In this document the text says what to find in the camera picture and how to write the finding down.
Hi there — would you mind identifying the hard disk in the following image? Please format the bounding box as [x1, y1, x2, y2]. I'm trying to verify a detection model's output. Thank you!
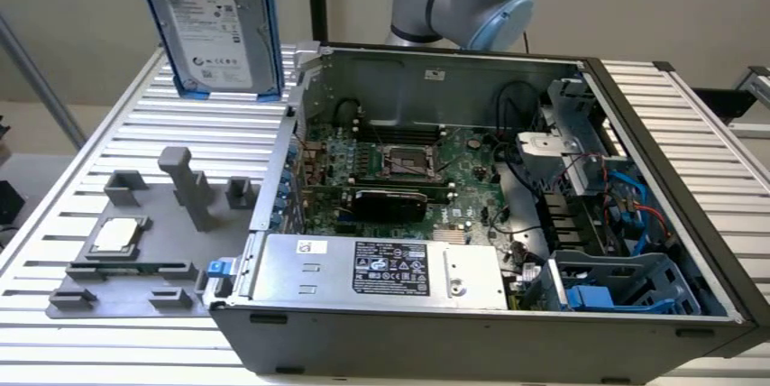
[123, 0, 286, 103]

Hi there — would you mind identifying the grey-blue disk bay cage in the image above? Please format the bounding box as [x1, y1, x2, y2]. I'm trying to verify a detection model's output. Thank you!
[541, 248, 705, 315]

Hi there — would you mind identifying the small black box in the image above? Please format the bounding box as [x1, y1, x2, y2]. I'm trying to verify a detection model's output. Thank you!
[0, 180, 27, 225]

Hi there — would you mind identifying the CPU socket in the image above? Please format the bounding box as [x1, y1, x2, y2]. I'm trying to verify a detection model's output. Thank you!
[373, 144, 441, 178]

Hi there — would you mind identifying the silver CPU chip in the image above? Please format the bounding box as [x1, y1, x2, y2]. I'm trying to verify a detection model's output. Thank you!
[90, 216, 150, 254]

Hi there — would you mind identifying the grey plastic parts rack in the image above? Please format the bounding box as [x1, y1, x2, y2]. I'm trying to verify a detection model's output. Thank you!
[45, 146, 266, 320]

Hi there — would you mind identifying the black graphics card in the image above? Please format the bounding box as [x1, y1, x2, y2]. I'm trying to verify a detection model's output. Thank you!
[349, 187, 430, 229]

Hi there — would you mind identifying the green motherboard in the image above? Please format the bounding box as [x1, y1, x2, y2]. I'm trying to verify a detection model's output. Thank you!
[298, 126, 525, 247]

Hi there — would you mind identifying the silver power supply unit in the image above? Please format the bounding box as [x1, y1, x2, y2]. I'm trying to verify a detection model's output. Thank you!
[250, 233, 522, 313]

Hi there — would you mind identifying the metal drive cage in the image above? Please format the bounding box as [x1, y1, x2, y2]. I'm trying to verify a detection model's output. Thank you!
[517, 77, 631, 198]

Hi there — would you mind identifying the open black PC case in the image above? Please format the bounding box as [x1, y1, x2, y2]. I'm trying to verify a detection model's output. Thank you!
[203, 41, 767, 386]

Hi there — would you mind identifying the black flat panel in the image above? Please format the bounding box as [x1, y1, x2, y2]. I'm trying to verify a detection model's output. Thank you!
[691, 87, 757, 124]

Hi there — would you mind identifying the grey metal post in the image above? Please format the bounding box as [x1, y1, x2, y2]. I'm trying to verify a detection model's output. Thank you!
[0, 11, 86, 151]

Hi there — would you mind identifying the short black looped wire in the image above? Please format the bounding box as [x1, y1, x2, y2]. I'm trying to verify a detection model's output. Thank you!
[334, 96, 364, 124]

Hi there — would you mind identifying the long black looped wire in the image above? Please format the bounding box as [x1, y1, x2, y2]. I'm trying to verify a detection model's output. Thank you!
[496, 80, 546, 166]

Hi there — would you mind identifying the blue wire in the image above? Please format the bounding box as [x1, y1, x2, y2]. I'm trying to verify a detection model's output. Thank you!
[606, 168, 676, 257]

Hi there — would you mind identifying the red wire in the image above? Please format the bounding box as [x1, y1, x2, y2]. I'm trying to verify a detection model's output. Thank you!
[637, 204, 673, 243]

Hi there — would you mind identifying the blue disk caddy handle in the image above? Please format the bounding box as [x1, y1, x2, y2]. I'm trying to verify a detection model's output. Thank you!
[565, 285, 617, 311]

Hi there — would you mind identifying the aluminium frame rail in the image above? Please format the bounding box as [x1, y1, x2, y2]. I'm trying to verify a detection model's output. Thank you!
[728, 64, 770, 138]

